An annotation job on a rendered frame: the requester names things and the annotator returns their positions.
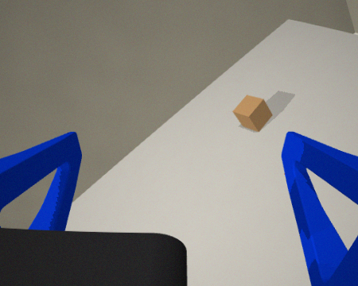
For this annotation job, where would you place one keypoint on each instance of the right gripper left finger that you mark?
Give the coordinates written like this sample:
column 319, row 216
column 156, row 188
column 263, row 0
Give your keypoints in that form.
column 22, row 170

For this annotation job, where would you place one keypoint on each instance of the tan cube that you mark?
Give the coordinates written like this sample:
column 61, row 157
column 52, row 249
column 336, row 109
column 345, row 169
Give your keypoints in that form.
column 252, row 113

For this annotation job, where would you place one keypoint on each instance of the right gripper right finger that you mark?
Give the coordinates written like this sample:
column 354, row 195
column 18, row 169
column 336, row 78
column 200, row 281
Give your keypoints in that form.
column 322, row 246

